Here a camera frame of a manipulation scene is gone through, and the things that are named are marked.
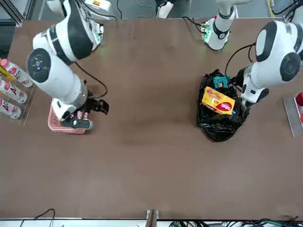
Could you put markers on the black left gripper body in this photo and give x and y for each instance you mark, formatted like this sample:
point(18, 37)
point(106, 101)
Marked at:
point(240, 76)

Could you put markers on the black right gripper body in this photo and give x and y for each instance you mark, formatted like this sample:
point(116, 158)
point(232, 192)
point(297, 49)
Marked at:
point(86, 106)

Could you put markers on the teal snack packet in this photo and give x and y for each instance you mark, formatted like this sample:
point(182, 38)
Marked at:
point(220, 82)

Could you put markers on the yellow red snack box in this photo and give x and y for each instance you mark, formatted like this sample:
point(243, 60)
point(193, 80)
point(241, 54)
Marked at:
point(217, 100)

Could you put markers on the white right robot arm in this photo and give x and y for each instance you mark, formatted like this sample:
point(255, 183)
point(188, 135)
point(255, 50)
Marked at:
point(61, 59)

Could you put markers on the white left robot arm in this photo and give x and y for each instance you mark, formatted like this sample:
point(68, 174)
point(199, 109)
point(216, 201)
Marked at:
point(272, 59)

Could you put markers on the pink plastic basket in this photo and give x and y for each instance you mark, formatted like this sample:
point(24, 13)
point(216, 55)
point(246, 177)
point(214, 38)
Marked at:
point(53, 125)

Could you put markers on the black plastic bag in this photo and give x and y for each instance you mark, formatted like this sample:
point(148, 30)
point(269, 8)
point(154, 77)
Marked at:
point(217, 130)

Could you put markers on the clear acrylic bottle rack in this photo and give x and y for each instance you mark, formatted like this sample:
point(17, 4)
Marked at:
point(29, 106)

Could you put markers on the red yellow apple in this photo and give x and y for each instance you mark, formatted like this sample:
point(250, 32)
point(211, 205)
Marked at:
point(300, 98)

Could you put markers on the clear acrylic fruit stand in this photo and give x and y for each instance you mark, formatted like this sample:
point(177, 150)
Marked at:
point(292, 118)

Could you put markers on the pink cap white bottle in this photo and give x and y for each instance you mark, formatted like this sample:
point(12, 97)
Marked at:
point(10, 110)
point(14, 92)
point(19, 74)

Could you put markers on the orange fruit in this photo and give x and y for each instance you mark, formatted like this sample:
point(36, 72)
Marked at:
point(301, 118)

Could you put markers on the person's shoe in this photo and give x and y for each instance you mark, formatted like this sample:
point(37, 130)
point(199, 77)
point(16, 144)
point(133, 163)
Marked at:
point(164, 10)

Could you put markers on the white device yellow label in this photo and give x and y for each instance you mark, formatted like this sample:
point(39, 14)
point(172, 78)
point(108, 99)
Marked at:
point(101, 6)

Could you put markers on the aluminium frame post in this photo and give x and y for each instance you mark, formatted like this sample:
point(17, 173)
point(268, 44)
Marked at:
point(152, 218)

